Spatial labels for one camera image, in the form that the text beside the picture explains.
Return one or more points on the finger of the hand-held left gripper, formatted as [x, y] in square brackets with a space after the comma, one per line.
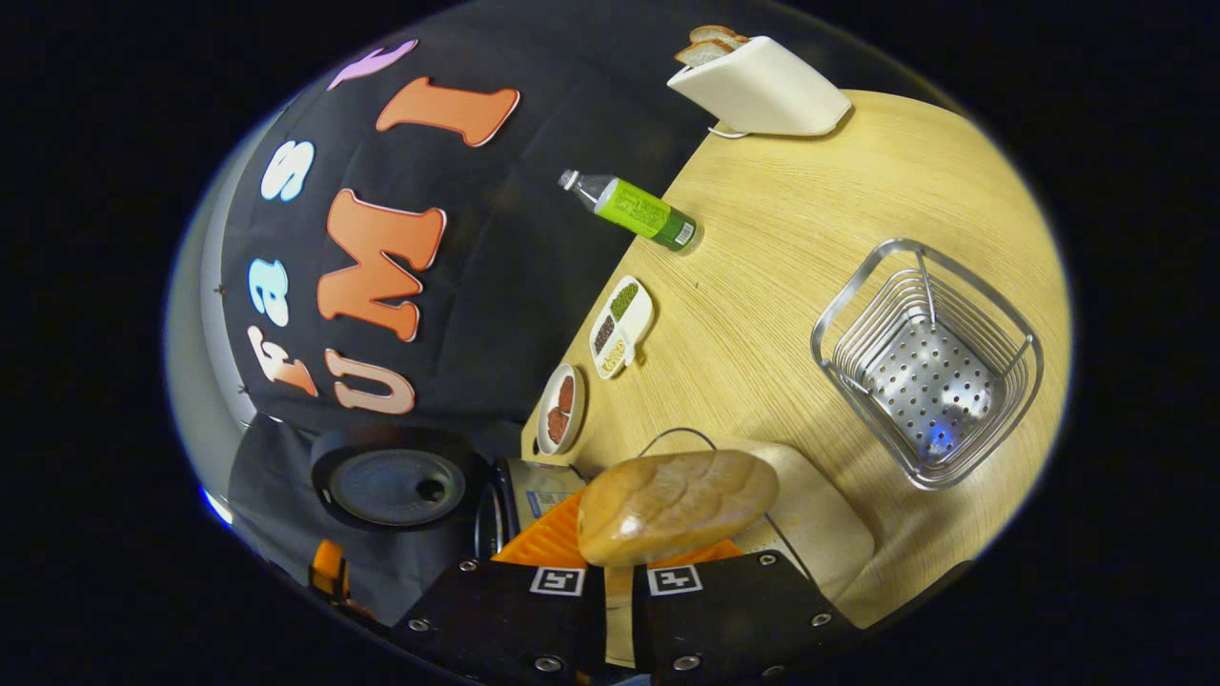
[329, 570]

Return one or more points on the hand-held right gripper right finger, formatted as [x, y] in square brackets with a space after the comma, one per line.
[734, 610]

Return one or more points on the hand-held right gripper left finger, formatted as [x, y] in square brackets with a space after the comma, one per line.
[496, 619]

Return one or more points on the dark grey rice cooker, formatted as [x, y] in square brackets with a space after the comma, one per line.
[396, 486]

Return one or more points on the clear rice container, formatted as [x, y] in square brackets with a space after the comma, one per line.
[820, 534]

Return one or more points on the wooden spoon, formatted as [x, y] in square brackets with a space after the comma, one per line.
[677, 505]

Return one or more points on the red meat piece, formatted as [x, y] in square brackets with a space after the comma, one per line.
[566, 393]
[557, 425]

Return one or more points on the round white plate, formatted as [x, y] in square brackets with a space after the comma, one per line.
[550, 381]

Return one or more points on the white divided dish of beans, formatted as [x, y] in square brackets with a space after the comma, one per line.
[620, 329]

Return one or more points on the black backdrop cloth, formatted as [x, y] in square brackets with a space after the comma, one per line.
[534, 286]

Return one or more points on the green label drink bottle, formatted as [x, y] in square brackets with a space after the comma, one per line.
[634, 210]

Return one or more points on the white toaster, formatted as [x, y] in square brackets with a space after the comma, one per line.
[762, 90]

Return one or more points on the toast bread slice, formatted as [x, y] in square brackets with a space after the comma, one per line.
[703, 53]
[717, 34]

